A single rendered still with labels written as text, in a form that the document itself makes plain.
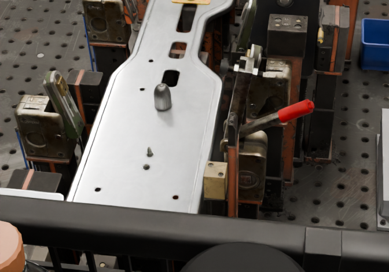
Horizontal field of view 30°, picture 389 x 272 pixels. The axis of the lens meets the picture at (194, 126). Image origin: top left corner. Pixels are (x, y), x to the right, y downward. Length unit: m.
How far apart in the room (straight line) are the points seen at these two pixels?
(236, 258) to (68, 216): 0.14
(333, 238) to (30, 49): 1.63
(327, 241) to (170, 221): 0.10
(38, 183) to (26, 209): 0.79
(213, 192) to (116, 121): 0.26
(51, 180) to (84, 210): 0.80
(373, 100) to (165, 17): 0.57
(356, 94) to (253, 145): 0.68
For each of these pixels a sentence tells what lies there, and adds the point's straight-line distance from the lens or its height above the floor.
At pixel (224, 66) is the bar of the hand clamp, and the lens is 1.08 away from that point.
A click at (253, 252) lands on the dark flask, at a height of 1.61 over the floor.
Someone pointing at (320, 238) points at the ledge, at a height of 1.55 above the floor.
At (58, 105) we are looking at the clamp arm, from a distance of 1.27.
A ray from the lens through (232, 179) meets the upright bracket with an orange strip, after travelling 1.09.
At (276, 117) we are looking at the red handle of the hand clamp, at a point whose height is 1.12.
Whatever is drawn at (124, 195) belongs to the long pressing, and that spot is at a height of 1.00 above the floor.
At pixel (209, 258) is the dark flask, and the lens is 0.36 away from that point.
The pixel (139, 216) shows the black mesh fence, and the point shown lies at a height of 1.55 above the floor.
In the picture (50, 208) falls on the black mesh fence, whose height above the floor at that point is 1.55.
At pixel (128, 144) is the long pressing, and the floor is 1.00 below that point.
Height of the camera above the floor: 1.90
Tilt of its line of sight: 44 degrees down
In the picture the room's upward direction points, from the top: 3 degrees counter-clockwise
